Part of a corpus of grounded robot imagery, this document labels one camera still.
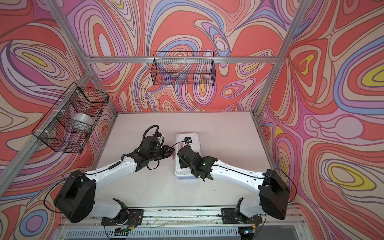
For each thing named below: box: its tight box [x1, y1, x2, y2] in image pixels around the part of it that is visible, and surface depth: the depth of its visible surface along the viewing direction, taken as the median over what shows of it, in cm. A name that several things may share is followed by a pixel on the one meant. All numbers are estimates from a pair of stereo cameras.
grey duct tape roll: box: [71, 112, 94, 126], surface depth 75 cm
